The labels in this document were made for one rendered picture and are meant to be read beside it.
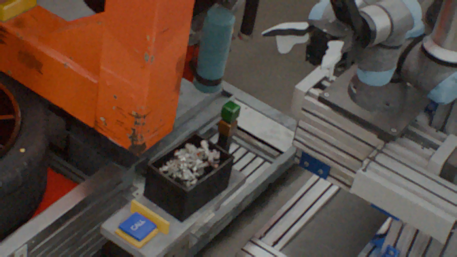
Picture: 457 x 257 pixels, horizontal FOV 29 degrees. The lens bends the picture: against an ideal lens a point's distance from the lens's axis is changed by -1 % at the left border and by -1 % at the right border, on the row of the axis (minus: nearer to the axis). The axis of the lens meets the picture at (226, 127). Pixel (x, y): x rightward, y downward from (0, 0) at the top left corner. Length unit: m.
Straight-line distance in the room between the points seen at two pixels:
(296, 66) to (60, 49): 1.54
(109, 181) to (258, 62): 1.38
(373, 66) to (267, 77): 1.84
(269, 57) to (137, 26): 1.67
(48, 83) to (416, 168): 1.02
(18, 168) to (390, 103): 0.96
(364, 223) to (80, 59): 1.03
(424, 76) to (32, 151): 1.03
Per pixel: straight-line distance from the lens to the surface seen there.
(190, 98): 3.10
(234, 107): 2.38
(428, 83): 2.09
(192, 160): 2.33
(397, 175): 2.19
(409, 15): 1.80
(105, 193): 2.54
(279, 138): 3.24
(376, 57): 1.83
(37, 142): 2.43
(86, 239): 2.59
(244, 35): 2.48
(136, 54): 2.22
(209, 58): 2.63
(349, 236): 2.76
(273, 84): 3.63
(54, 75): 2.47
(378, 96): 2.20
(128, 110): 2.32
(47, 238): 2.41
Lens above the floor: 2.11
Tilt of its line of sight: 39 degrees down
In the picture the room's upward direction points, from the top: 12 degrees clockwise
